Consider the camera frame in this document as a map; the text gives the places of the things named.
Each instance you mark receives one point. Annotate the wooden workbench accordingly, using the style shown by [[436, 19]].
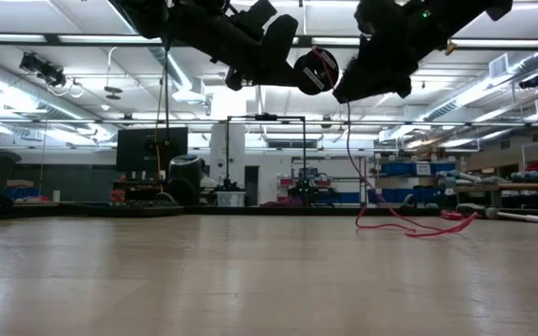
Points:
[[521, 187]]

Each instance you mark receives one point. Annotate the grey metal shelf rack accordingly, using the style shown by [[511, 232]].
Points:
[[334, 158]]

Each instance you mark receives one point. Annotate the translucent storage bin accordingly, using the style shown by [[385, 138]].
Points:
[[230, 200]]

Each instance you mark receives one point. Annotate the black open bit case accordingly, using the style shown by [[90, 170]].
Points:
[[124, 211]]

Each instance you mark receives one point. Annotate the black monitor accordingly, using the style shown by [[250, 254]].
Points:
[[133, 149]]

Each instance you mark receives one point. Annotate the person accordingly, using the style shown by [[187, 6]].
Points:
[[209, 181]]

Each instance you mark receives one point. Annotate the white air vent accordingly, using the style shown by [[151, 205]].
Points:
[[499, 66]]

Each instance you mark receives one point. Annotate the background robot with green lights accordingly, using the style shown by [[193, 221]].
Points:
[[304, 189]]

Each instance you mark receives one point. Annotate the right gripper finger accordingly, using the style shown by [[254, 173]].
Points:
[[346, 92]]

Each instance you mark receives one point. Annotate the black camera stand frame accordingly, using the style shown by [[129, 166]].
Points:
[[266, 117]]

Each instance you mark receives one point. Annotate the blue storage bin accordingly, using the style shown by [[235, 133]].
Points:
[[397, 169], [443, 168], [404, 195]]

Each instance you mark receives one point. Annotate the black ceiling camera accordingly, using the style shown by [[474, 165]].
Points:
[[529, 82], [40, 67]]

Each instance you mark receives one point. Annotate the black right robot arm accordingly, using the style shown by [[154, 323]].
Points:
[[437, 23]]

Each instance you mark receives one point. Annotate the silver ceiling duct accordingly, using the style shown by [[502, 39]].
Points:
[[484, 91], [175, 70]]

